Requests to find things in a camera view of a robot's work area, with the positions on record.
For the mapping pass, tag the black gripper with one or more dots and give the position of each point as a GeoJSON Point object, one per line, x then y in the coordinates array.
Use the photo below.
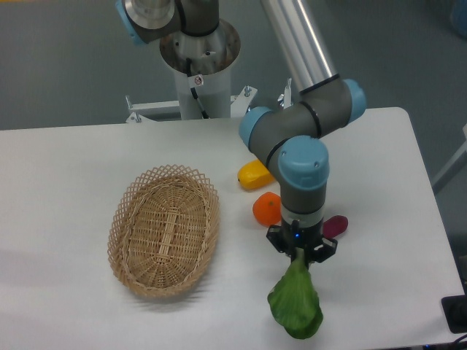
{"type": "Point", "coordinates": [288, 237]}

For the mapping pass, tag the green leafy vegetable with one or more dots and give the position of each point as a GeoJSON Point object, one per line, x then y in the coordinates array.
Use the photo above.
{"type": "Point", "coordinates": [294, 302]}

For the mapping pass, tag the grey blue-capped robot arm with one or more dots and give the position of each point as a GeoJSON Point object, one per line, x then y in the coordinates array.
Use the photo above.
{"type": "Point", "coordinates": [287, 142]}

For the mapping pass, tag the purple sweet potato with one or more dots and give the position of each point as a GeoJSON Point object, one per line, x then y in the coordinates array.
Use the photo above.
{"type": "Point", "coordinates": [335, 226]}

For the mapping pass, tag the orange tangerine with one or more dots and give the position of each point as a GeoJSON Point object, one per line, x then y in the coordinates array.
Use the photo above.
{"type": "Point", "coordinates": [267, 209]}

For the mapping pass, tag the yellow mango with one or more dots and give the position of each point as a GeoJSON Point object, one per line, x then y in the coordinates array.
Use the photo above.
{"type": "Point", "coordinates": [254, 175]}

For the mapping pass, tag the woven wicker basket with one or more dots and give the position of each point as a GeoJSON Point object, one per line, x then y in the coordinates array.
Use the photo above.
{"type": "Point", "coordinates": [164, 231]}

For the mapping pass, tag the black device at table edge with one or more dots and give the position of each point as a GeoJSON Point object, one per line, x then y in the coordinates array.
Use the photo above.
{"type": "Point", "coordinates": [454, 308]}

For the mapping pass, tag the white table leg at right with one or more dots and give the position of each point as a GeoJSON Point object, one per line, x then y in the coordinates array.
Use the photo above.
{"type": "Point", "coordinates": [451, 168]}

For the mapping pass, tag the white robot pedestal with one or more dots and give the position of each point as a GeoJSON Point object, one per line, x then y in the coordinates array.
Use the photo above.
{"type": "Point", "coordinates": [201, 66]}

